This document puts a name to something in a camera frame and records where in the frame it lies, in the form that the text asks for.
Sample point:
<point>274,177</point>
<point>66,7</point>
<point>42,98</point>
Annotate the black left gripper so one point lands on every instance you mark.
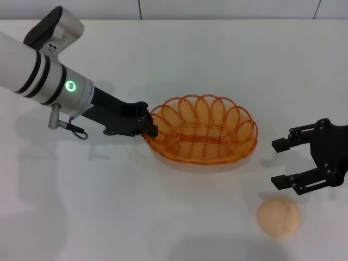
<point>119,117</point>

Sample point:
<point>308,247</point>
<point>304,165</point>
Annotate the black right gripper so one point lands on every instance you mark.
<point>331,152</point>

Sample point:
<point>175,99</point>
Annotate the round tan bread bun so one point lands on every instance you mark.
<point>278,217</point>

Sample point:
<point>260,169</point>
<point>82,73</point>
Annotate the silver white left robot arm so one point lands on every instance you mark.
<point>16,65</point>

